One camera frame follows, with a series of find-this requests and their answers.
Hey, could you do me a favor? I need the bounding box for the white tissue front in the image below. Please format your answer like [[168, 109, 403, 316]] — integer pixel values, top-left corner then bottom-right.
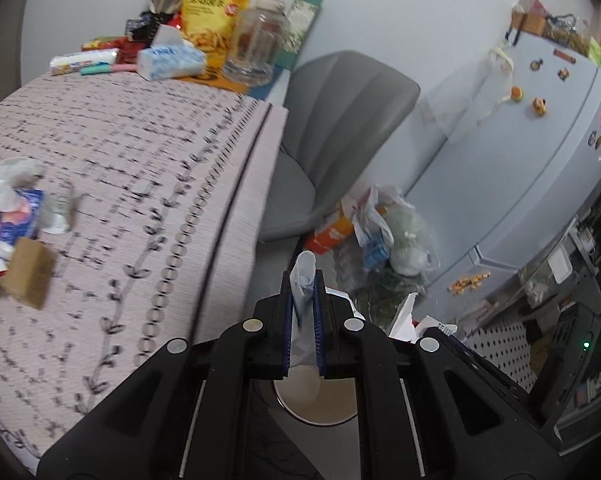
[[290, 250, 316, 367]]

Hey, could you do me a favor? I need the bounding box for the small brown cardboard box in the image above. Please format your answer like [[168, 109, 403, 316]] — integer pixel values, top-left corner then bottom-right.
[[0, 237, 56, 310]]

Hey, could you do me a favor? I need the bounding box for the blue pink wrapper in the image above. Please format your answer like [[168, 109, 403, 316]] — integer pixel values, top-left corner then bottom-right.
[[0, 188, 44, 246]]

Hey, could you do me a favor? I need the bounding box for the crushed clear plastic bottle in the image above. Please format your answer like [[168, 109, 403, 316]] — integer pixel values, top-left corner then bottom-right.
[[39, 180, 79, 235]]

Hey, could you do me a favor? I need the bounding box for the white round trash bin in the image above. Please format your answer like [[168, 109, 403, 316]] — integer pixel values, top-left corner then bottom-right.
[[273, 364, 357, 427]]

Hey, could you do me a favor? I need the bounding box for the green vegetables plastic bag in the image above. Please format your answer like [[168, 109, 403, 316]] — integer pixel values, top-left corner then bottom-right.
[[353, 266, 427, 326]]

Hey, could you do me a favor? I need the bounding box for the orange paper bag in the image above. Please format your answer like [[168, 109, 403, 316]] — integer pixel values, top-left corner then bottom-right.
[[304, 196, 358, 255]]

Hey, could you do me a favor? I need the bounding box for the crumpled paper on floor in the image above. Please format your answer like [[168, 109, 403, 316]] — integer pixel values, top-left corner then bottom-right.
[[389, 292, 458, 342]]

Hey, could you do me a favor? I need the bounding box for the white plastic grocery bag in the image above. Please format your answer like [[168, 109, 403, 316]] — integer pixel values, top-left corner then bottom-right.
[[354, 185, 441, 276]]

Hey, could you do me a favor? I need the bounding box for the orange figure magnets cluster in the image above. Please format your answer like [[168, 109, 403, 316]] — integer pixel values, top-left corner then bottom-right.
[[447, 272, 491, 296]]

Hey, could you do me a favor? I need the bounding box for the patterned pink tablecloth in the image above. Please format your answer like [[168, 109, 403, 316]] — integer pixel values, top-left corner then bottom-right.
[[0, 74, 287, 476]]

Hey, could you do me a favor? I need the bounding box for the grey upholstered chair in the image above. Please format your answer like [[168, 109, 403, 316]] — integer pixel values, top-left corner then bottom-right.
[[258, 51, 421, 242]]

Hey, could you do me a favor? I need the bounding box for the mesh bag on fridge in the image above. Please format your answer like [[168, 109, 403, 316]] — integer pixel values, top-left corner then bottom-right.
[[419, 47, 515, 143]]

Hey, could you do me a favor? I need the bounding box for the light blue refrigerator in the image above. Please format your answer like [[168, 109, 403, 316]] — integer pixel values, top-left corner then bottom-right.
[[407, 34, 601, 316]]

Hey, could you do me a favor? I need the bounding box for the clear plastic jar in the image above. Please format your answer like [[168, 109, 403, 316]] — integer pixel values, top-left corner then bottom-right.
[[222, 0, 290, 87]]

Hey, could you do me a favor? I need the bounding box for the blue tissue pack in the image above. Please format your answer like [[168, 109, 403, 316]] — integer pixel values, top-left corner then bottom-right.
[[137, 25, 207, 80]]

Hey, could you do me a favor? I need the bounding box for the burger fridge magnet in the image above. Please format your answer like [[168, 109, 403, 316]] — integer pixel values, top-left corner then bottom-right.
[[500, 86, 524, 103]]

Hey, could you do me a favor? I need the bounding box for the yellow duck fridge magnet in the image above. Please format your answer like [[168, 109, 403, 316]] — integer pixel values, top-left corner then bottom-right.
[[532, 98, 547, 117]]

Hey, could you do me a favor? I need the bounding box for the pink marker pen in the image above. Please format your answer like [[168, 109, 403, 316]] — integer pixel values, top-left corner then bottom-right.
[[110, 64, 138, 73]]

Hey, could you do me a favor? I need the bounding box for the teal marker pen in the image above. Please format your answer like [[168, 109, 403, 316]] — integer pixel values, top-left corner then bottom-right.
[[80, 64, 113, 76]]

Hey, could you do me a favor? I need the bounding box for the green tall gift box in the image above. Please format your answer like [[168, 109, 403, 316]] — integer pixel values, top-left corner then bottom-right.
[[274, 0, 323, 70]]

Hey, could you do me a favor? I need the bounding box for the red snack packet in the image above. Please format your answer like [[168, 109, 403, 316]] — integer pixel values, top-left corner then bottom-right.
[[81, 36, 129, 51]]

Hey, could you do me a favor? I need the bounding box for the yellow snack bag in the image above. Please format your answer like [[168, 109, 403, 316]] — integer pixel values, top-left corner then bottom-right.
[[180, 0, 250, 55]]

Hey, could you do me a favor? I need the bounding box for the white roll package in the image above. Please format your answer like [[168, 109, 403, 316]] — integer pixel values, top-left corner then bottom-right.
[[49, 48, 119, 76]]

